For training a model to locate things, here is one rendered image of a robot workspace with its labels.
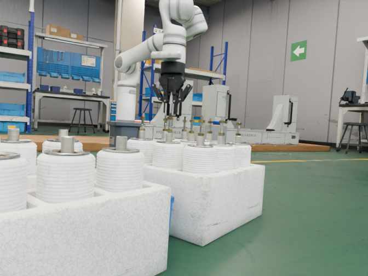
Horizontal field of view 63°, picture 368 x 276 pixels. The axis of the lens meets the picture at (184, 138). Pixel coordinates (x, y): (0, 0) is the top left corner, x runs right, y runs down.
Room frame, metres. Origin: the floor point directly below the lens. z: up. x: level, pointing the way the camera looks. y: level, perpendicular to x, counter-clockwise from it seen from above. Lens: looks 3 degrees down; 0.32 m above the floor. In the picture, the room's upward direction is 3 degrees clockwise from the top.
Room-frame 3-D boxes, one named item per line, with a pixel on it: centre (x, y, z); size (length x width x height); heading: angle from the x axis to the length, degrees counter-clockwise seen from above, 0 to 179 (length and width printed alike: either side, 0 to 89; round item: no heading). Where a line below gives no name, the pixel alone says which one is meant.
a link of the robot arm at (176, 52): (0.91, 0.05, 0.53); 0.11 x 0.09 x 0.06; 161
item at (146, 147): (1.00, 0.14, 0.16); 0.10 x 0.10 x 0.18
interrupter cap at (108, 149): (0.61, 0.13, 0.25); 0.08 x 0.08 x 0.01
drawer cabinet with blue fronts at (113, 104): (6.65, 1.52, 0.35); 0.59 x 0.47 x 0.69; 31
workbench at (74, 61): (6.22, 2.37, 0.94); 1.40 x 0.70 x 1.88; 121
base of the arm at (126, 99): (1.49, 0.30, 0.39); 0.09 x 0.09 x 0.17; 31
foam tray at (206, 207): (1.03, -0.02, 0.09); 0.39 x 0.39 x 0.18; 53
